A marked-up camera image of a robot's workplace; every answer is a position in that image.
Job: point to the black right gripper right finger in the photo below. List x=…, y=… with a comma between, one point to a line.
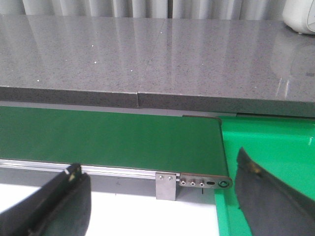
x=270, y=206

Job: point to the steel conveyor support bracket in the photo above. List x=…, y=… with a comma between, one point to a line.
x=166, y=186

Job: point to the grey pleated curtain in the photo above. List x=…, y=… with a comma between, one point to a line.
x=161, y=9

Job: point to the aluminium conveyor side rail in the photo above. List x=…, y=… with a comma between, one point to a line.
x=91, y=170

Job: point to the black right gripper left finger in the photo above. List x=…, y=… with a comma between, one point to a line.
x=62, y=207

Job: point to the white appliance on countertop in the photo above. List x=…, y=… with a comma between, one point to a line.
x=300, y=15

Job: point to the bright green plastic bin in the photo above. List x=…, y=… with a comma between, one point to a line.
x=285, y=147

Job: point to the green conveyor belt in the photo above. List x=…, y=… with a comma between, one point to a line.
x=174, y=144

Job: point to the grey stone countertop slab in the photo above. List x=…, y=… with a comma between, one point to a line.
x=223, y=66

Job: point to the conveyor end roller plate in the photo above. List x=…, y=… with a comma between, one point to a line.
x=205, y=181

